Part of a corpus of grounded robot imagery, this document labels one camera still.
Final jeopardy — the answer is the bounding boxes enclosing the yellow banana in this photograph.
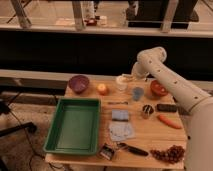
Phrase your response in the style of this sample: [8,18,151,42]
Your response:
[120,74,136,82]

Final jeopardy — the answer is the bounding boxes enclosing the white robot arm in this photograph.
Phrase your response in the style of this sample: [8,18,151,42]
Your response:
[132,47,213,171]

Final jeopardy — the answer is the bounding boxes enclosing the white paper cup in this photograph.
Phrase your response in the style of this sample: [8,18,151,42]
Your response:
[115,76,128,91]

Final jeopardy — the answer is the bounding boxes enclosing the blue plastic cup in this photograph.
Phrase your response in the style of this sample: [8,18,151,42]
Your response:
[132,87,144,101]

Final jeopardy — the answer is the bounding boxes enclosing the orange fruit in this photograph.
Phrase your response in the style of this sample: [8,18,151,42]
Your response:
[97,84,108,95]

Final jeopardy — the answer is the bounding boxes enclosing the dark pen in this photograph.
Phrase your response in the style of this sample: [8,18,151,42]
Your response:
[107,102,128,105]

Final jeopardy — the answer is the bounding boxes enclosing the purple bowl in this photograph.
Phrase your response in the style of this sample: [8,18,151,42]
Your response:
[68,75,90,94]

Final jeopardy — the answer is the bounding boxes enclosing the blue sponge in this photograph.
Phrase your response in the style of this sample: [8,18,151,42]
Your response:
[112,110,129,121]

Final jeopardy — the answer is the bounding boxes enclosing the grey blue cloth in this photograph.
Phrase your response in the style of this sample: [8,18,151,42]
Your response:
[109,122,135,142]

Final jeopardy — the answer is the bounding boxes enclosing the small metal can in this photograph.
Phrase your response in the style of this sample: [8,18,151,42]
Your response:
[142,105,154,119]

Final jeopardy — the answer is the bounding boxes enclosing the orange bowl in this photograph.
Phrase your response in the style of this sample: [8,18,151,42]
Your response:
[150,80,168,97]

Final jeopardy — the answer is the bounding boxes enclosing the green plastic tray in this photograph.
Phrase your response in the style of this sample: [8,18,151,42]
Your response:
[44,98,101,155]

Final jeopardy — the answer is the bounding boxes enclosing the black rectangular block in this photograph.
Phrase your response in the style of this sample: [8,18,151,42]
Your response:
[156,104,177,112]

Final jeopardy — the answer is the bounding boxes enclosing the small black box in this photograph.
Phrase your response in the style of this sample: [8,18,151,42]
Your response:
[99,144,115,160]

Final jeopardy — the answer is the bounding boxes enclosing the orange carrot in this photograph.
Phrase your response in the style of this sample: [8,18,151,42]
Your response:
[157,114,182,129]

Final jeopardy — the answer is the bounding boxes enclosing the bunch of red grapes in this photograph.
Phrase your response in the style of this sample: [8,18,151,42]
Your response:
[150,145,185,164]

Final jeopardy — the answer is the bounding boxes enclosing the black chair base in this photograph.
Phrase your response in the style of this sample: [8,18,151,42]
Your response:
[0,99,37,137]

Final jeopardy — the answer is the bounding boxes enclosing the black handled knife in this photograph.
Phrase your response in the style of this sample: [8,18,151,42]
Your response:
[117,143,149,156]

